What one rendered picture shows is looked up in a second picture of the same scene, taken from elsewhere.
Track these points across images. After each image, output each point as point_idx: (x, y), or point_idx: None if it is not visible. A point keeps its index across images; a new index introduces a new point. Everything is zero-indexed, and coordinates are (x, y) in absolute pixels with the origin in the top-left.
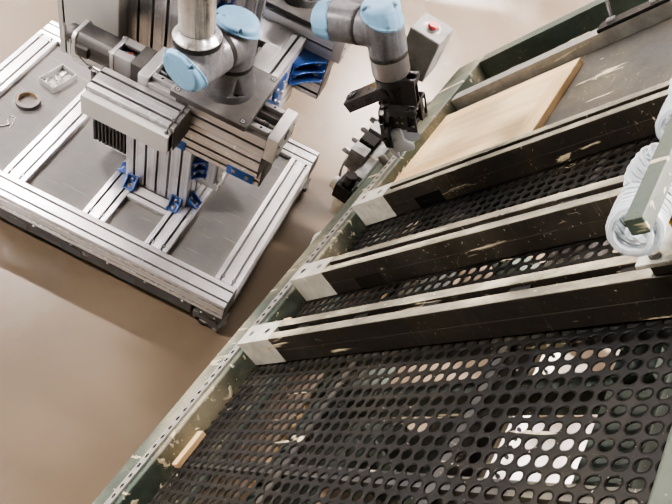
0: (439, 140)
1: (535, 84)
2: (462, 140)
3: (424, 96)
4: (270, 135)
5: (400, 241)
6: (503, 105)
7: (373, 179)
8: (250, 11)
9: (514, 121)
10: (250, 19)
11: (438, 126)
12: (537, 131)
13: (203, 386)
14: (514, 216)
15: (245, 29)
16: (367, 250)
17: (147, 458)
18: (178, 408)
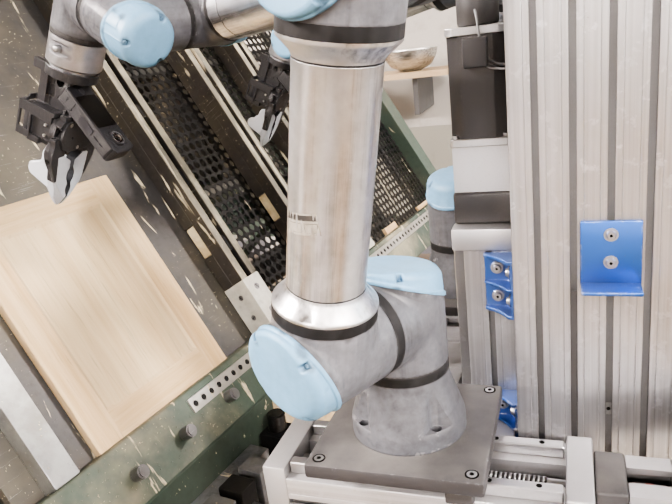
0: (148, 372)
1: (13, 269)
2: (138, 304)
3: (250, 82)
4: None
5: (262, 162)
6: (63, 299)
7: (251, 365)
8: (446, 184)
9: (92, 229)
10: (441, 177)
11: (126, 431)
12: (137, 111)
13: (392, 244)
14: (205, 66)
15: (440, 169)
16: (283, 195)
17: (412, 222)
18: (406, 252)
